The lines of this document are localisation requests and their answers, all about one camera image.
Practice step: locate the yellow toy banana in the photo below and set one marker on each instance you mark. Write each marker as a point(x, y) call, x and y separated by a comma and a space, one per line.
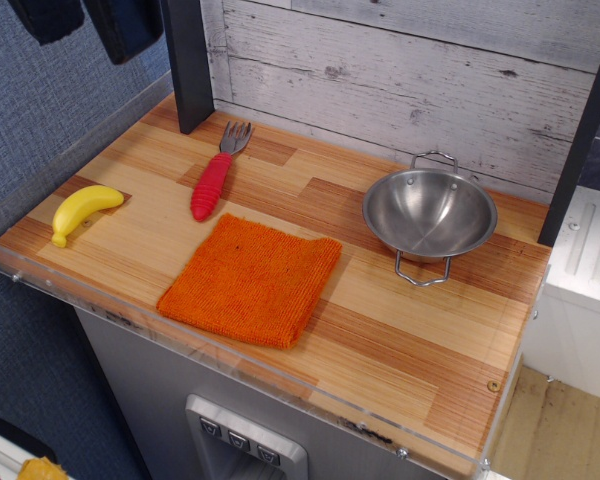
point(79, 206)

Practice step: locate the white ridged side unit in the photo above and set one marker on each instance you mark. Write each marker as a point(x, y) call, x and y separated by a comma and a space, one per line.
point(562, 339)

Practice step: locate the dark right frame post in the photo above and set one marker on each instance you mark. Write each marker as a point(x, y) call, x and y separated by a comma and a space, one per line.
point(573, 166)

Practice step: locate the red handled grey fork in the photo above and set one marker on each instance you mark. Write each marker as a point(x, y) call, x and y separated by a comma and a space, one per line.
point(208, 189)

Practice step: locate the silver button control panel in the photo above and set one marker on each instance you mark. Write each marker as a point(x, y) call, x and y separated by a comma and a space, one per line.
point(231, 446)

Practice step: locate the grey toy kitchen cabinet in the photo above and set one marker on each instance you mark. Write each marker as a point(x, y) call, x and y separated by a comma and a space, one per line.
point(152, 377)

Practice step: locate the small steel two-handled pot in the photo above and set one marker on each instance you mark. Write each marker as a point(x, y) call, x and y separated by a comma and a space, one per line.
point(429, 213)

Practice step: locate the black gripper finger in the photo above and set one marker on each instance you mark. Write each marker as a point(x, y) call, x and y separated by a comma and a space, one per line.
point(48, 21)
point(126, 27)

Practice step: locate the clear acrylic table guard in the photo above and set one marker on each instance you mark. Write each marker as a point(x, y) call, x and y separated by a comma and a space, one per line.
point(427, 371)

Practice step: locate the orange folded cloth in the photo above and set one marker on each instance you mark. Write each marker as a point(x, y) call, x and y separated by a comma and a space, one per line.
point(252, 283)

